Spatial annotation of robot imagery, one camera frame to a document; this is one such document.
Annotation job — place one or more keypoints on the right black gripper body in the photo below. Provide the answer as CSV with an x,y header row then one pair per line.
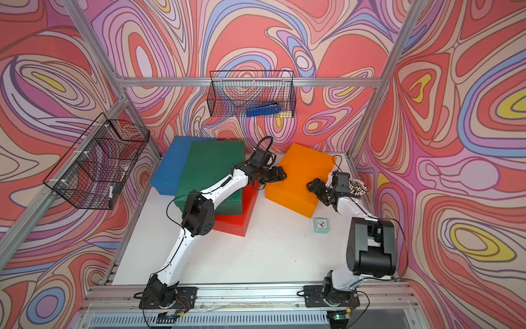
x,y
322,190

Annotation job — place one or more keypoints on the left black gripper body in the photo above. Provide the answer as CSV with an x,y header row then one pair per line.
x,y
270,175

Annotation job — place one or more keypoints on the orange shoebox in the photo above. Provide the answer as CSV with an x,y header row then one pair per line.
x,y
302,165

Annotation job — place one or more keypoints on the green shoebox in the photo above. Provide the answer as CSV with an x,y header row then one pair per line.
x,y
207,163

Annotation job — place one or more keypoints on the red shoebox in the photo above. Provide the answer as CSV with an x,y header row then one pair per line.
x,y
238,224

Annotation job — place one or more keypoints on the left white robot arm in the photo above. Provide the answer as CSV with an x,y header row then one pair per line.
x,y
198,218

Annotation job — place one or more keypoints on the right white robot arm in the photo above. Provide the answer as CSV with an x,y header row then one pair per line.
x,y
371,246

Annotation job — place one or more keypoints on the metal cup of pencils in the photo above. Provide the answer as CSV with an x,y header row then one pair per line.
x,y
357,188

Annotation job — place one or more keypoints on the small mint green clock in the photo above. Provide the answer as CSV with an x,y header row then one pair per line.
x,y
321,225

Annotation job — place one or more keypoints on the blue stapler in basket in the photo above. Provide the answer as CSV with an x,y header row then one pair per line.
x,y
263,109

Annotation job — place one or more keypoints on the blue shoebox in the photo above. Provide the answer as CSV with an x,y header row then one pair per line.
x,y
169,172

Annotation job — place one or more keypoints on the marker in left basket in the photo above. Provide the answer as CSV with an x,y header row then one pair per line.
x,y
110,198

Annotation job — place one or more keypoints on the black wire basket back wall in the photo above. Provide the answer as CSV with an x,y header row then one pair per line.
x,y
232,91

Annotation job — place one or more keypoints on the black wire basket wall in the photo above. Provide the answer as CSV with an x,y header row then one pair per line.
x,y
110,150
232,91

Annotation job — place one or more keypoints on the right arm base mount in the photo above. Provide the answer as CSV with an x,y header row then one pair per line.
x,y
319,296

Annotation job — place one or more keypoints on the aluminium rail front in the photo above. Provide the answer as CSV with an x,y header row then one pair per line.
x,y
255,305

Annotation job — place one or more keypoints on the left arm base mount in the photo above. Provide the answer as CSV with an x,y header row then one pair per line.
x,y
158,297

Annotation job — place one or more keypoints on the black wire basket left wall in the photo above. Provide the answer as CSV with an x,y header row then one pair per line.
x,y
110,150

